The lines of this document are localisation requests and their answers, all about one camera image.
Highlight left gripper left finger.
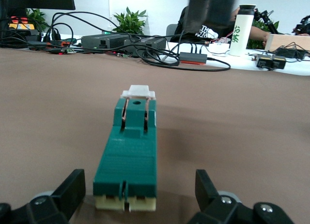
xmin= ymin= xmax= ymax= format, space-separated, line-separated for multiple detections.
xmin=0 ymin=169 xmax=86 ymax=224

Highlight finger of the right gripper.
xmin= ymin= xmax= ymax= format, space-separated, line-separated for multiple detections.
xmin=210 ymin=0 xmax=237 ymax=28
xmin=186 ymin=0 xmax=211 ymax=32

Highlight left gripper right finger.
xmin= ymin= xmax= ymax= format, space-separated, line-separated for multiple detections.
xmin=187 ymin=170 xmax=295 ymax=224

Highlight green load switch white handle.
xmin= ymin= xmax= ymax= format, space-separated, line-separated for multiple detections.
xmin=93 ymin=84 xmax=158 ymax=213

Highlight person's bare forearm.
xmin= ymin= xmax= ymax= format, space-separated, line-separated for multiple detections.
xmin=250 ymin=26 xmax=271 ymax=48

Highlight person in black T-shirt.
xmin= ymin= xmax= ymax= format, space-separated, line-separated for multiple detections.
xmin=174 ymin=4 xmax=240 ymax=43

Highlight white thermos green characters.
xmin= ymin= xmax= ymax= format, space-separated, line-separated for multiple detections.
xmin=228 ymin=3 xmax=257 ymax=57

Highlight grey chair back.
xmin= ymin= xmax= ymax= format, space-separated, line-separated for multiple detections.
xmin=166 ymin=23 xmax=180 ymax=43

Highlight small black desktop robot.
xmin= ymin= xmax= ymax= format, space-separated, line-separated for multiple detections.
xmin=254 ymin=9 xmax=279 ymax=36

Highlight grey hub orange underside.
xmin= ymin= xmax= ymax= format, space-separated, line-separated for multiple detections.
xmin=179 ymin=52 xmax=208 ymax=64

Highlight green potted plant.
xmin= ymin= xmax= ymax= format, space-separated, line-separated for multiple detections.
xmin=112 ymin=6 xmax=149 ymax=36
xmin=25 ymin=8 xmax=50 ymax=32
xmin=247 ymin=19 xmax=279 ymax=49

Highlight black finned power box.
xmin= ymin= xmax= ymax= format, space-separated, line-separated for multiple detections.
xmin=81 ymin=33 xmax=132 ymax=49
xmin=124 ymin=37 xmax=167 ymax=51

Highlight small black yellow box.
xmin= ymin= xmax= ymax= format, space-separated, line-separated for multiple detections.
xmin=256 ymin=55 xmax=275 ymax=71
xmin=272 ymin=54 xmax=287 ymax=70

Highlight light wooden box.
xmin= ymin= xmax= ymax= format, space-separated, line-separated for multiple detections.
xmin=264 ymin=33 xmax=310 ymax=53

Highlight orange black controller box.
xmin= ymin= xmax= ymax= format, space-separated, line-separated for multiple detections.
xmin=8 ymin=15 xmax=40 ymax=37

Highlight thick black looped cable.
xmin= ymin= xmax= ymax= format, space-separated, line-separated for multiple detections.
xmin=135 ymin=39 xmax=232 ymax=72

